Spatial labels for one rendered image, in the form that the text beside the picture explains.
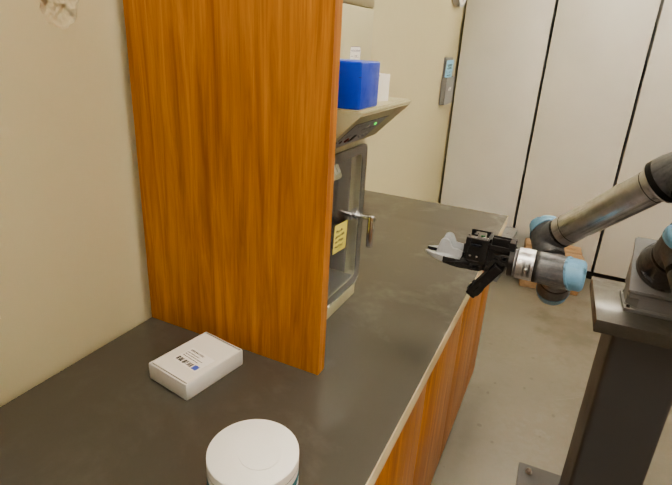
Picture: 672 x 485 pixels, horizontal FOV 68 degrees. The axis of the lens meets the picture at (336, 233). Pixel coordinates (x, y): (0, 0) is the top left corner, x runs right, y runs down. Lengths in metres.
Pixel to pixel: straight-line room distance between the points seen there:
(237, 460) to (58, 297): 0.63
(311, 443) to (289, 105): 0.63
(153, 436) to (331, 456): 0.33
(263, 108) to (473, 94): 3.20
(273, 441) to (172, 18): 0.81
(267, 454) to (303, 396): 0.35
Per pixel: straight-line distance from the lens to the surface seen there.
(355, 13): 1.23
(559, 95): 4.03
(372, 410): 1.08
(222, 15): 1.05
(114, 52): 1.24
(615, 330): 1.63
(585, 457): 1.95
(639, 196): 1.22
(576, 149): 4.07
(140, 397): 1.14
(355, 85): 1.01
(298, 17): 0.96
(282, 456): 0.77
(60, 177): 1.17
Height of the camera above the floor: 1.64
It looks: 21 degrees down
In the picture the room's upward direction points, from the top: 3 degrees clockwise
